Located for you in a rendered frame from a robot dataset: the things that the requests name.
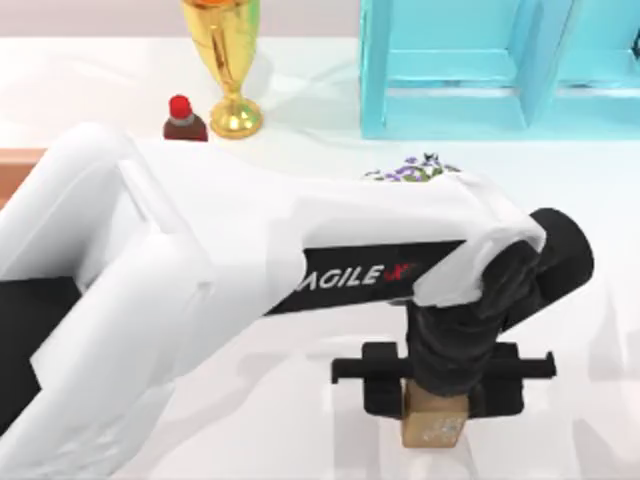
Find light blue rack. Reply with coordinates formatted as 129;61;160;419
358;0;640;142

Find salmon-coloured shallow box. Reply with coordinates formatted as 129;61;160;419
0;147;52;212

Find red-capped brown bottle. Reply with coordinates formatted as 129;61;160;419
162;95;210;143

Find tan cardboard box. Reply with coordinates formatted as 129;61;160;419
400;381;472;449

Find gold trophy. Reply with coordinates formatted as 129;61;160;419
180;0;265;138

